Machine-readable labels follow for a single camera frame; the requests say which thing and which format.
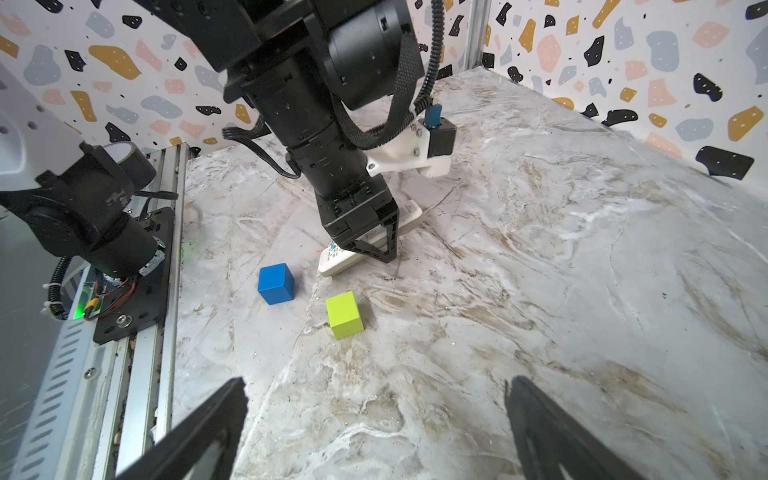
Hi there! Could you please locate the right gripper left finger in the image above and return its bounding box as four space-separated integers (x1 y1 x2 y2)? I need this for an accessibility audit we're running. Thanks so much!
117 377 248 480

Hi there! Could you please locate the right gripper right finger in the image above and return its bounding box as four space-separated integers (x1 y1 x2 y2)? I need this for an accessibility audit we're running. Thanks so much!
505 376 642 480

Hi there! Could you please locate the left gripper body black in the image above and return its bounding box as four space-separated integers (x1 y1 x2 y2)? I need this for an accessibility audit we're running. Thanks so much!
316 176 398 242

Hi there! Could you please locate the white remote control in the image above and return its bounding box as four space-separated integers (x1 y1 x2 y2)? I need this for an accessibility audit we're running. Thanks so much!
318 200 424 277

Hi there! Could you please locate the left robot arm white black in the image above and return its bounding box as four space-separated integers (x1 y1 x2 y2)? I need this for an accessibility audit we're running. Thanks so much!
1 1 227 275

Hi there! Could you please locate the green cube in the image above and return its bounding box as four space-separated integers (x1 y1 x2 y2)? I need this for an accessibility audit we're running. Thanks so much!
326 291 364 340

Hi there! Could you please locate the blue cube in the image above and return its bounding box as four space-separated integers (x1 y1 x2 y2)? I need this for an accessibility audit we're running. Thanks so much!
258 263 295 305

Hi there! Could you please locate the black tape roll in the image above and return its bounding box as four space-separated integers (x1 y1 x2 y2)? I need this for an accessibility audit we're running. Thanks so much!
103 141 146 177

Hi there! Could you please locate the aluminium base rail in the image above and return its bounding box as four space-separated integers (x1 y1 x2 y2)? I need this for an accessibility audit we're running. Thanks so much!
0 142 193 480

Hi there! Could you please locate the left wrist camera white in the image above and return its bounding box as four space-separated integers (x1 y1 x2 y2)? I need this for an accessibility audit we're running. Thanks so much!
365 118 457 178

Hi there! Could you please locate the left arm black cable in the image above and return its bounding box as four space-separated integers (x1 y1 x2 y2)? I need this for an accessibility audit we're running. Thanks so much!
332 0 446 151

